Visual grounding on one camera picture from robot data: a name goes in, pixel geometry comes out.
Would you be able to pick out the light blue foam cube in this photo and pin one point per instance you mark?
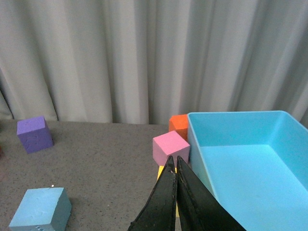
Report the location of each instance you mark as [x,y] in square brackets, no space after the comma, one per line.
[42,209]

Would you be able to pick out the orange foam cube by bin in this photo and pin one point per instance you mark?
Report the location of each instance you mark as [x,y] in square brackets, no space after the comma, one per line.
[179,123]

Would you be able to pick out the pink foam cube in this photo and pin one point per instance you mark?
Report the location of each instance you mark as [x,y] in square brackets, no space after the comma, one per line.
[170,144]

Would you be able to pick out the grey pleated curtain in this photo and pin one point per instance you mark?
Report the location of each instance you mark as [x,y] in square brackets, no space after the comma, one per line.
[142,61]

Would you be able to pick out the yellow foam cube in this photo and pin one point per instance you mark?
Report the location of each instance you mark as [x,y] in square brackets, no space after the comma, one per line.
[158,175]

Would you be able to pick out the purple foam cube far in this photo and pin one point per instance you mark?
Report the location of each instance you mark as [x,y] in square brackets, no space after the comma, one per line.
[34,134]

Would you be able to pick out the light blue plastic bin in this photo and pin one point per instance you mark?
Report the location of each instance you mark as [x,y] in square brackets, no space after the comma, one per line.
[255,164]

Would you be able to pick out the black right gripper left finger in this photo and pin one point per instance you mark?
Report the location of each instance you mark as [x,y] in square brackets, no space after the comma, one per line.
[159,212]

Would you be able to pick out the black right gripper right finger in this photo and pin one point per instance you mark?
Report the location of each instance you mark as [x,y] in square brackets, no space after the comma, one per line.
[198,208]

